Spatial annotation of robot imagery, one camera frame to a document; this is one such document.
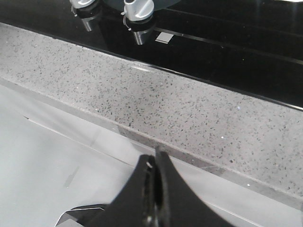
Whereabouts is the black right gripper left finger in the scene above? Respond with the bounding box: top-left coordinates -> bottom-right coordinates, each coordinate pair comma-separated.
85,155 -> 156,227

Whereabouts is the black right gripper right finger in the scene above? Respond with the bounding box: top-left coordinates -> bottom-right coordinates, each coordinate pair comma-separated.
155,147 -> 233,227

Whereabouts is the grey cabinet front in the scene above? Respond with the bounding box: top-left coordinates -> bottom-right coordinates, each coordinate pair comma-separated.
0,86 -> 303,227

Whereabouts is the grey speckled stone countertop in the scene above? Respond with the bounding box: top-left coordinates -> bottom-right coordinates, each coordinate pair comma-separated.
0,24 -> 303,209

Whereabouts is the black glass cooktop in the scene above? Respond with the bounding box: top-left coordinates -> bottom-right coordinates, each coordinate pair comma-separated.
0,0 -> 303,110

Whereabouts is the right silver stove knob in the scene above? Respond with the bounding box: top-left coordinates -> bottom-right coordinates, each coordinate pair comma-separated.
124,0 -> 154,21

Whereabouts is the silver stove knob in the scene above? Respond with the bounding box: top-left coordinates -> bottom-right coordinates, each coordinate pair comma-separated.
70,0 -> 95,9
124,0 -> 154,21

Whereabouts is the left silver stove knob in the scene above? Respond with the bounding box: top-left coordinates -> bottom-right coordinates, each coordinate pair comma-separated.
70,0 -> 95,9

